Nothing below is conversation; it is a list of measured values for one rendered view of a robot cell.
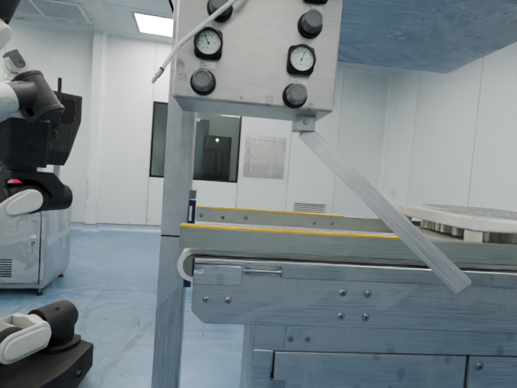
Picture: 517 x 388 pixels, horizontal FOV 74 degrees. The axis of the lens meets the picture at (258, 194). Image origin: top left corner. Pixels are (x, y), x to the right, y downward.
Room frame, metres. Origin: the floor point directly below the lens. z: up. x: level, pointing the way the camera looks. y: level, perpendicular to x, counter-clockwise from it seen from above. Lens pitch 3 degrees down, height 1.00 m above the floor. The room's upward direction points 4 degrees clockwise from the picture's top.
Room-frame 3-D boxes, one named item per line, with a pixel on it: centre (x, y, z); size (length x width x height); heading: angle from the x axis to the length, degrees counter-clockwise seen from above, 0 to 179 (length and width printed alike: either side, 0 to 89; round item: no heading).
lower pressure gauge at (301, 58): (0.46, -0.04, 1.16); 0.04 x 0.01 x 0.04; 96
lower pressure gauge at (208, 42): (0.45, 0.08, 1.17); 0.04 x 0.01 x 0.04; 96
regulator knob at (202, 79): (0.45, 0.08, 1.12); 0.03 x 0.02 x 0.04; 96
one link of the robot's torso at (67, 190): (1.41, 0.92, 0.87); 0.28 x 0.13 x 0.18; 159
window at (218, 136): (5.44, 1.03, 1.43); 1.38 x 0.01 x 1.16; 102
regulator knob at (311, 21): (0.46, -0.05, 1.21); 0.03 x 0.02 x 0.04; 96
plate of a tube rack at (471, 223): (0.69, -0.46, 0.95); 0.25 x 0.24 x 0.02; 6
